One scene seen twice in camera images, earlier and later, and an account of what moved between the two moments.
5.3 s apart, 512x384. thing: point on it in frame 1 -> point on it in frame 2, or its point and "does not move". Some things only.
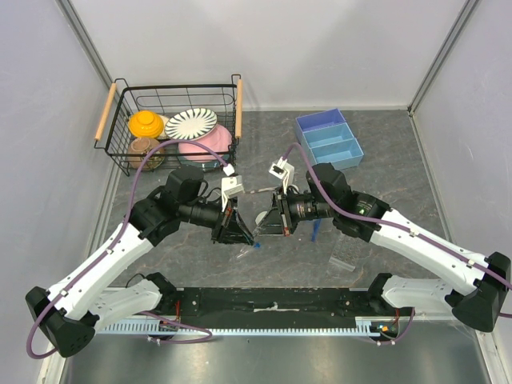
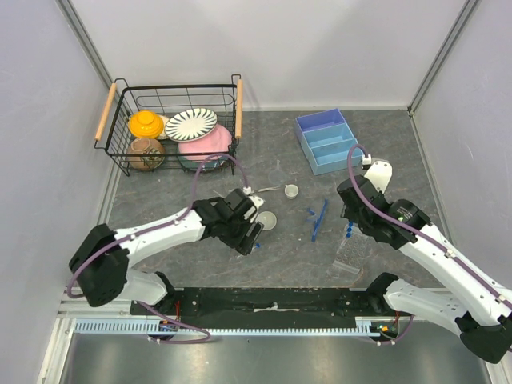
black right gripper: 272,223 -> 346,213
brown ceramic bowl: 138,148 does not move
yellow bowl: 146,124 does not move
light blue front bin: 337,146 does not move
